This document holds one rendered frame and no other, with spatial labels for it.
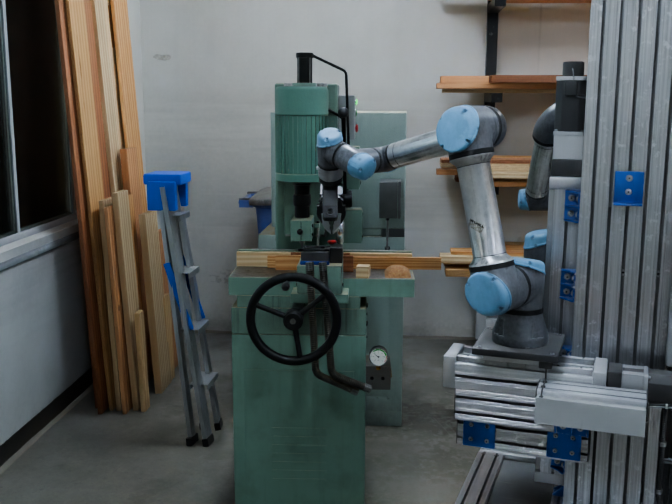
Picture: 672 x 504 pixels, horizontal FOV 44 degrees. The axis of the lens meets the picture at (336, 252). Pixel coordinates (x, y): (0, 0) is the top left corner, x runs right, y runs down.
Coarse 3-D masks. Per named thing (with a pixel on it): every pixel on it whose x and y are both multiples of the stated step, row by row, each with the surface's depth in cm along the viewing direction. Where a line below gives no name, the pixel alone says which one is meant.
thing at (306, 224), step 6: (294, 216) 285; (312, 216) 285; (294, 222) 276; (300, 222) 276; (306, 222) 276; (312, 222) 281; (294, 228) 276; (300, 228) 276; (306, 228) 276; (312, 228) 281; (294, 234) 277; (306, 234) 277; (312, 234) 278; (294, 240) 277; (300, 240) 277; (306, 240) 277
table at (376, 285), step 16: (240, 272) 276; (256, 272) 276; (272, 272) 276; (288, 272) 276; (352, 272) 276; (240, 288) 269; (256, 288) 269; (272, 288) 269; (352, 288) 268; (368, 288) 267; (384, 288) 267; (400, 288) 267
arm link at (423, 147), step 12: (504, 120) 217; (432, 132) 234; (504, 132) 217; (396, 144) 242; (408, 144) 238; (420, 144) 235; (432, 144) 233; (384, 156) 244; (396, 156) 241; (408, 156) 239; (420, 156) 237; (432, 156) 236; (384, 168) 246; (396, 168) 247
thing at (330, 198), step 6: (324, 186) 252; (330, 186) 252; (336, 186) 252; (324, 192) 251; (330, 192) 251; (336, 192) 251; (324, 198) 251; (330, 198) 251; (336, 198) 251; (324, 204) 250; (330, 204) 250; (336, 204) 250; (324, 210) 249; (330, 210) 248; (336, 210) 249; (324, 216) 248; (330, 216) 248; (336, 216) 248
